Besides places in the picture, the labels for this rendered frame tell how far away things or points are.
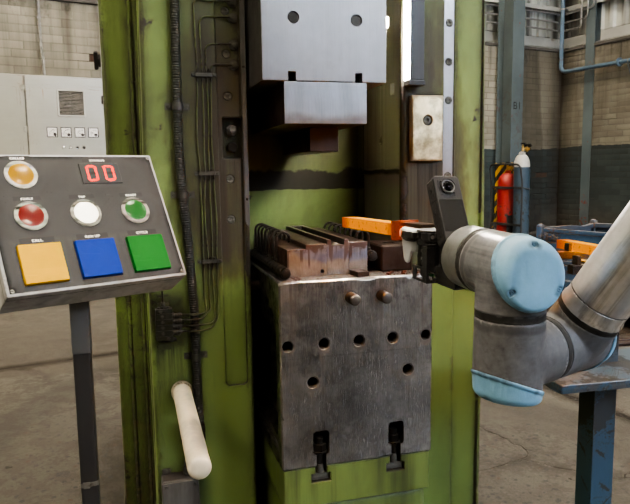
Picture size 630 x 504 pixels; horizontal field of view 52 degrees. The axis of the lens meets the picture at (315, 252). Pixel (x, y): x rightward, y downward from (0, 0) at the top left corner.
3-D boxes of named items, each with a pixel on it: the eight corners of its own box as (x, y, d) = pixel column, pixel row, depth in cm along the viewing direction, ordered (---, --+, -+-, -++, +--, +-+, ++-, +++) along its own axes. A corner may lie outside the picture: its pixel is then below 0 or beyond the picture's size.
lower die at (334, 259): (367, 272, 156) (367, 237, 154) (287, 277, 150) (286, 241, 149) (319, 252, 196) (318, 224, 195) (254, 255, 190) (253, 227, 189)
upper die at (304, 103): (367, 124, 151) (366, 83, 150) (284, 123, 146) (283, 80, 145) (317, 134, 191) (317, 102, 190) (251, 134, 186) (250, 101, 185)
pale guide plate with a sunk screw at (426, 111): (443, 160, 171) (443, 95, 169) (411, 160, 168) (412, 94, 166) (439, 160, 173) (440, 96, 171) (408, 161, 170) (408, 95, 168)
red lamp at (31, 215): (44, 227, 114) (43, 203, 114) (16, 228, 113) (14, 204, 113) (47, 226, 117) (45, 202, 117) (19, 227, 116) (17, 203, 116)
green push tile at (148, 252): (172, 266, 127) (161, 232, 129) (136, 271, 122) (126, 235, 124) (168, 270, 128) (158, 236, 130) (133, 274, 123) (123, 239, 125)
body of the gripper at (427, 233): (408, 277, 104) (443, 291, 93) (409, 224, 103) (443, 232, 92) (451, 274, 106) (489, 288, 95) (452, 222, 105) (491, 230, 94)
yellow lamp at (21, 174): (34, 186, 117) (32, 162, 116) (6, 186, 115) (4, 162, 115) (36, 185, 120) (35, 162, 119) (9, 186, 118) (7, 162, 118)
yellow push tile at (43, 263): (70, 279, 114) (60, 241, 116) (26, 284, 109) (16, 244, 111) (67, 283, 115) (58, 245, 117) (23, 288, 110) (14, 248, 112)
